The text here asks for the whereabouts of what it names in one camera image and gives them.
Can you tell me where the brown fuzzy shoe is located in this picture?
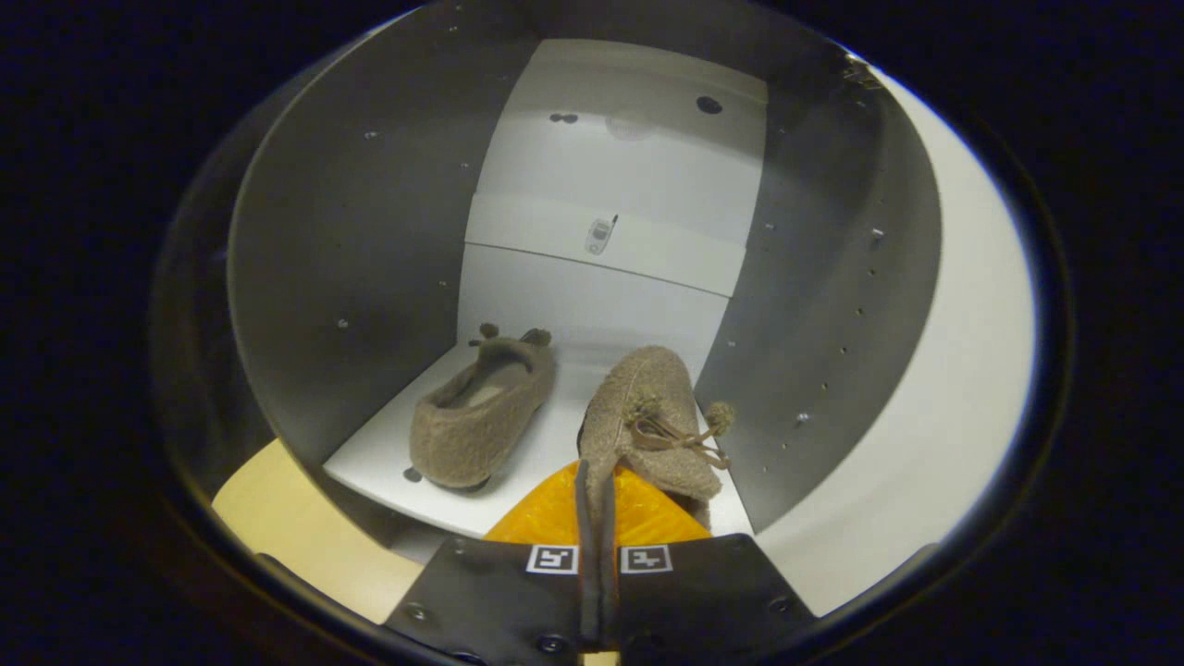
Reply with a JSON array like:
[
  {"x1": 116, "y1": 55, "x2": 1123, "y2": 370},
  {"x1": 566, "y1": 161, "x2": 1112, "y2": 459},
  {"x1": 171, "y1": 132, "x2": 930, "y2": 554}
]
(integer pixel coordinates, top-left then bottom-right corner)
[
  {"x1": 409, "y1": 323, "x2": 559, "y2": 490},
  {"x1": 578, "y1": 346, "x2": 737, "y2": 534}
]

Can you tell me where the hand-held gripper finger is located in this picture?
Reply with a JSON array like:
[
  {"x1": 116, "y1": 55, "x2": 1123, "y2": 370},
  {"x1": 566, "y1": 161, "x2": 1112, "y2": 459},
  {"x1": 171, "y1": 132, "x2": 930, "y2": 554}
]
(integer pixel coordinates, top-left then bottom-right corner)
[
  {"x1": 601, "y1": 465, "x2": 817, "y2": 662},
  {"x1": 384, "y1": 461, "x2": 598, "y2": 662}
]

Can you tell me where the grey shoe cabinet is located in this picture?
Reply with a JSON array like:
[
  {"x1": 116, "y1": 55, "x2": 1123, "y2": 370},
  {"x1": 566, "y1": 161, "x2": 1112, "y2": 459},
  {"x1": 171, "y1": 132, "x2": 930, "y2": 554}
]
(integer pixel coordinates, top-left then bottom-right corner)
[{"x1": 227, "y1": 0, "x2": 944, "y2": 567}]

